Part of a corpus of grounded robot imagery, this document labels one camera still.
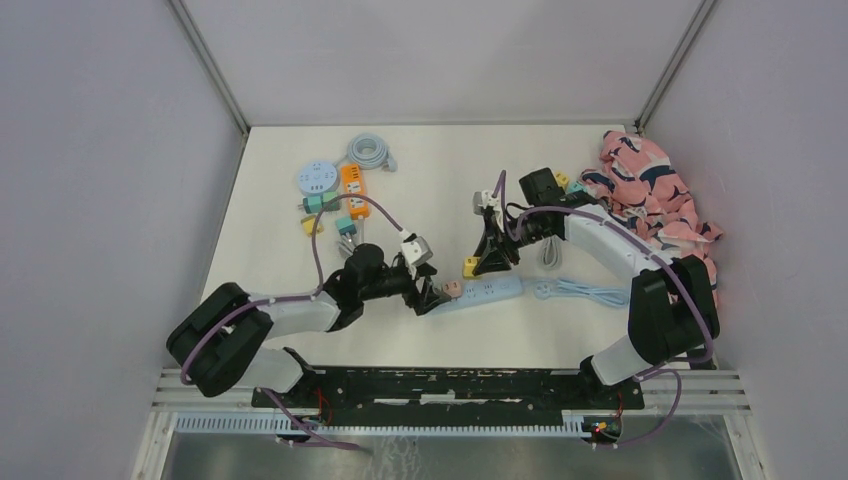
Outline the round blue power socket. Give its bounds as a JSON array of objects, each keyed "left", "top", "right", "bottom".
[{"left": 296, "top": 160, "right": 340, "bottom": 196}]

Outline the yellow plug on white strip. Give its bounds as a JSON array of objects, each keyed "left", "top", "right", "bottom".
[{"left": 554, "top": 171, "right": 570, "bottom": 188}]

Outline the orange power strip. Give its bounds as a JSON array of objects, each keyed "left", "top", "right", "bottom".
[{"left": 339, "top": 164, "right": 370, "bottom": 220}]

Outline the teal USB charger plug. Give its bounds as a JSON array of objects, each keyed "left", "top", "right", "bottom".
[{"left": 299, "top": 196, "right": 323, "bottom": 215}]

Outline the green plug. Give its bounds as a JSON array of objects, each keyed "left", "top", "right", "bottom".
[{"left": 321, "top": 191, "right": 342, "bottom": 211}]

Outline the yellow USB charger plug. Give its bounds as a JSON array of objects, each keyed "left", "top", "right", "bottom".
[{"left": 300, "top": 215, "right": 324, "bottom": 237}]

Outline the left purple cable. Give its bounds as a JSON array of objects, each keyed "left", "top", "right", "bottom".
[{"left": 180, "top": 193, "right": 415, "bottom": 455}]

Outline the long blue power strip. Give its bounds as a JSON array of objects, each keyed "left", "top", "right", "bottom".
[{"left": 428, "top": 275, "right": 524, "bottom": 316}]

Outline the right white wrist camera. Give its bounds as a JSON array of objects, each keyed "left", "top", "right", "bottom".
[{"left": 472, "top": 190, "right": 500, "bottom": 216}]

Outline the pink patterned cloth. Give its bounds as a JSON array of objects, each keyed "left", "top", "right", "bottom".
[{"left": 578, "top": 130, "right": 724, "bottom": 299}]

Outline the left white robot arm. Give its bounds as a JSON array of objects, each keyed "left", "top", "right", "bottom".
[{"left": 166, "top": 241, "right": 452, "bottom": 407}]

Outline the blue bundled strip cable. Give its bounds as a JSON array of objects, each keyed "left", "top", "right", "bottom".
[{"left": 531, "top": 278, "right": 631, "bottom": 310}]

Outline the teal plug on white strip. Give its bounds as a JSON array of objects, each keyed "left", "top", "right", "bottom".
[{"left": 566, "top": 182, "right": 588, "bottom": 194}]

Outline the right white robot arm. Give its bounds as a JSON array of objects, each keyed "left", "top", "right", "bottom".
[{"left": 472, "top": 168, "right": 720, "bottom": 408}]

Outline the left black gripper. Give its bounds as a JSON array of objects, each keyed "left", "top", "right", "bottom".
[{"left": 360, "top": 262, "right": 451, "bottom": 315}]

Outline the pink plug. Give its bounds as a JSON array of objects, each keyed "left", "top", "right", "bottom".
[{"left": 442, "top": 281, "right": 463, "bottom": 298}]

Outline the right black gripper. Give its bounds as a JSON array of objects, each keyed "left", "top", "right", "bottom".
[{"left": 471, "top": 212, "right": 553, "bottom": 275}]

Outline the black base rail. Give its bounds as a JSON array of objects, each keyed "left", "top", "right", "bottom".
[{"left": 279, "top": 366, "right": 645, "bottom": 427}]

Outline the coiled blue socket cable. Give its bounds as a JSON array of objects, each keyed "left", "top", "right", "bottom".
[{"left": 337, "top": 133, "right": 399, "bottom": 174}]

